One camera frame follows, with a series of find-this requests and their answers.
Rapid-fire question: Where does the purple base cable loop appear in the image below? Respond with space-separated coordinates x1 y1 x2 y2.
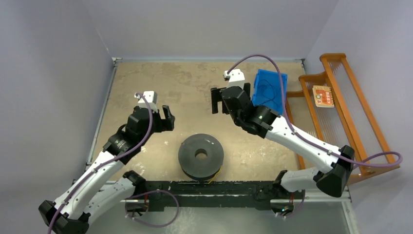
124 190 180 228

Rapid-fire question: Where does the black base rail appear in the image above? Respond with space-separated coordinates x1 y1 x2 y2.
124 179 305 212

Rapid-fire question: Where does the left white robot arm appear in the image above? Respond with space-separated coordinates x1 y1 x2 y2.
38 103 175 234

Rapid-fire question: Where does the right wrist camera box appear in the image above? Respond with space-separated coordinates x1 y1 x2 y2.
223 69 245 88

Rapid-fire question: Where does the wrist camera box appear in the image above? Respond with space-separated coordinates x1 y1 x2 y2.
134 91 159 113
223 69 245 88

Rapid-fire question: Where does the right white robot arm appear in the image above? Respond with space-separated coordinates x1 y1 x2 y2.
211 86 355 198

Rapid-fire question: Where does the orange wooden rack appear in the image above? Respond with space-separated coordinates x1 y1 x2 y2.
286 53 400 185

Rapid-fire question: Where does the orange patterned card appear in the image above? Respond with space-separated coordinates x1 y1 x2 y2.
312 85 335 108

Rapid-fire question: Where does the blue plastic bin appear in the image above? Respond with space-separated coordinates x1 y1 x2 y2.
252 69 283 115

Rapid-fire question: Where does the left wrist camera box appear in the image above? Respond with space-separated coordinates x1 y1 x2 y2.
134 91 159 113

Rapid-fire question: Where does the black cable spool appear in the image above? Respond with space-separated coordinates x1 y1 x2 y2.
178 134 224 181

